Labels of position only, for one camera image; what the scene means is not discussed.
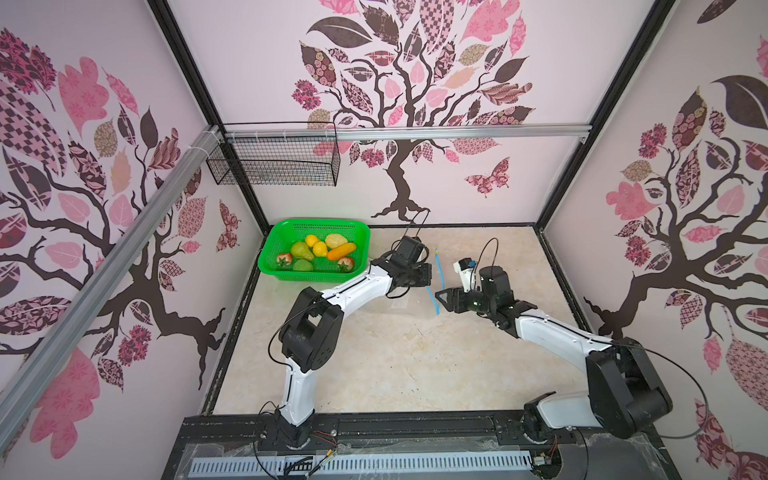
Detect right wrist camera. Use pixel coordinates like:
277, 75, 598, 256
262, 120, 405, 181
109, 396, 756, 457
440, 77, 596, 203
453, 257, 476, 292

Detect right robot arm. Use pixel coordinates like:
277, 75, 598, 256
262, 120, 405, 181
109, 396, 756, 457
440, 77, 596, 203
435, 258, 673, 439

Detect green plastic basket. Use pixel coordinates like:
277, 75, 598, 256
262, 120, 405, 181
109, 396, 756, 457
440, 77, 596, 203
258, 218, 371, 284

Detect clear zip top bag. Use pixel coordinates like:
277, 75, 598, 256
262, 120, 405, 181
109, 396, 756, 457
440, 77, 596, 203
427, 250, 446, 316

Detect beige potato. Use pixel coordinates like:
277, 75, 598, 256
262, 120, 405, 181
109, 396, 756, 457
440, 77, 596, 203
324, 233, 349, 250

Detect green pear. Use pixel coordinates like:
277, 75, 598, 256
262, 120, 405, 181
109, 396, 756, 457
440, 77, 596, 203
290, 241, 315, 262

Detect horizontal aluminium rail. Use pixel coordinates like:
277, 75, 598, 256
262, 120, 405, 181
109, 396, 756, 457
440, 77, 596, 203
225, 124, 592, 141

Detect black wire basket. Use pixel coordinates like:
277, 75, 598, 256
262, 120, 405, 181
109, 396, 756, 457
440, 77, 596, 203
206, 120, 341, 187

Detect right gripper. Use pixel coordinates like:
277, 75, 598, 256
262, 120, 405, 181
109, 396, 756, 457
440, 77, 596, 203
435, 282, 496, 316

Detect white slotted cable duct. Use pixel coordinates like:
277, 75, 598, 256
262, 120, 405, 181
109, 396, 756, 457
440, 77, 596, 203
187, 451, 533, 479

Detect left red strawberry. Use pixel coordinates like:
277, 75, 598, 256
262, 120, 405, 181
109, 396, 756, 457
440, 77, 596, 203
275, 252, 294, 268

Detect left diagonal aluminium rail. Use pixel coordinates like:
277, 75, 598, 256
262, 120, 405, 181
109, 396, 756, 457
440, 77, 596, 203
1, 125, 222, 448

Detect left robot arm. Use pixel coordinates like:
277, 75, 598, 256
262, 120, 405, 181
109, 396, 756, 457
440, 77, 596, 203
274, 236, 432, 449

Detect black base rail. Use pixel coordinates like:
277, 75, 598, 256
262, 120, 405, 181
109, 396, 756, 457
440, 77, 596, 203
162, 410, 680, 479

